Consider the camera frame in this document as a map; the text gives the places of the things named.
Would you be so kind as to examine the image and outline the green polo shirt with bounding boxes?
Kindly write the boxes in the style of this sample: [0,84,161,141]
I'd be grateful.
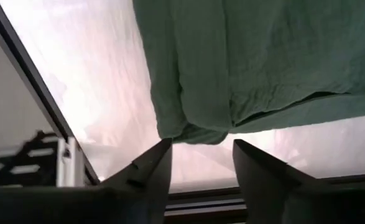
[131,0,365,146]

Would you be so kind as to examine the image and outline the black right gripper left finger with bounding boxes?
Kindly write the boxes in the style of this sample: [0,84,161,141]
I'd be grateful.
[0,138,173,224]

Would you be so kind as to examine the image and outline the white metal bracket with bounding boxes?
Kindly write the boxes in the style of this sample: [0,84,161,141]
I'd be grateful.
[56,136,86,188]

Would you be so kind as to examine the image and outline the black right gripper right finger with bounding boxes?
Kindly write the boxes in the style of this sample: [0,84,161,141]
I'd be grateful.
[231,139,365,224]

